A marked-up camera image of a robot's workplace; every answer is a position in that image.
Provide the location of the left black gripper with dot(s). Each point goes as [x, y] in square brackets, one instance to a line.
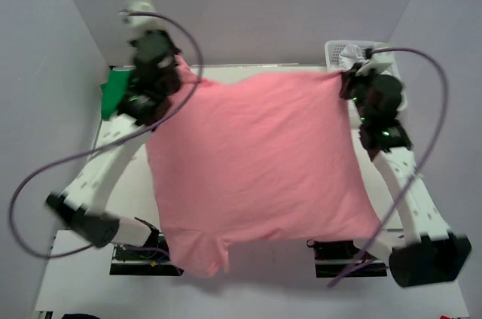
[175, 52]

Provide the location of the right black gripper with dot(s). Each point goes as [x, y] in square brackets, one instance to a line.
[349, 77]

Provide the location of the pink t shirt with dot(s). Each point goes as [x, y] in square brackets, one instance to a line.
[268, 158]

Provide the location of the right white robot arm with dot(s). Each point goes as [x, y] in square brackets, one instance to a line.
[413, 239]

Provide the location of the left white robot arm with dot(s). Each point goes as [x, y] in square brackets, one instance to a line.
[81, 206]

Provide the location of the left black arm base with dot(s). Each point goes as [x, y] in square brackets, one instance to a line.
[152, 263]

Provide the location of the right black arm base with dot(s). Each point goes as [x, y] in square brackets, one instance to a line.
[331, 257]

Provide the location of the green folded t shirt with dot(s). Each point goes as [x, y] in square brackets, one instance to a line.
[113, 92]

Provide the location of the white crumpled t shirt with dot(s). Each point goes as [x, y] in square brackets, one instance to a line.
[349, 56]

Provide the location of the white plastic basket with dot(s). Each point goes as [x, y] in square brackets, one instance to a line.
[333, 48]

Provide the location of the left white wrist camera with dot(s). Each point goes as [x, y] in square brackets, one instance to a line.
[136, 16]

